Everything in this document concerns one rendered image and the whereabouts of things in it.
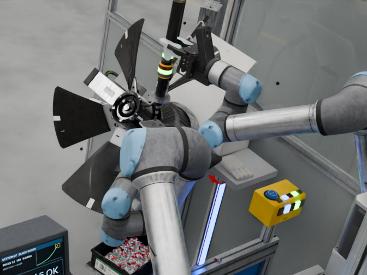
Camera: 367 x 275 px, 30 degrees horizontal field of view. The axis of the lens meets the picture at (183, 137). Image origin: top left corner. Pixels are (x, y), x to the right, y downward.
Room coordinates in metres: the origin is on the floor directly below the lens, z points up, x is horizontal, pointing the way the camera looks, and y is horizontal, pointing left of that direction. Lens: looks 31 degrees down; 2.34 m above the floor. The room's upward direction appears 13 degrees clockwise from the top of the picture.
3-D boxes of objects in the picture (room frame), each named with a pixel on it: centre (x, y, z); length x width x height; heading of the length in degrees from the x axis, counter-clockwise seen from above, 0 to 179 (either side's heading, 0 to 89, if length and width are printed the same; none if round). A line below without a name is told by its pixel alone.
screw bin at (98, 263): (1.71, 0.08, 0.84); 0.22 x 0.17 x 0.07; 150
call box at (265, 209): (1.92, -0.36, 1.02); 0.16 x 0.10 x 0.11; 136
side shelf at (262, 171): (2.44, -0.20, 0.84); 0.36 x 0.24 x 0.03; 46
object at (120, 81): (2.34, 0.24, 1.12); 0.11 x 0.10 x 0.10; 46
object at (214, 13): (2.58, 0.00, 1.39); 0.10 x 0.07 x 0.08; 171
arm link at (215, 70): (1.85, -0.07, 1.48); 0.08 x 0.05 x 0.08; 146
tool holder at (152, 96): (1.97, 0.10, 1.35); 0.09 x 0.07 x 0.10; 171
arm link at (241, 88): (1.81, -0.13, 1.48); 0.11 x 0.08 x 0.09; 56
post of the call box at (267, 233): (1.92, -0.36, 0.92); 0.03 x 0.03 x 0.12; 46
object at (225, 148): (2.51, -0.16, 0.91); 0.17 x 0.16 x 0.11; 136
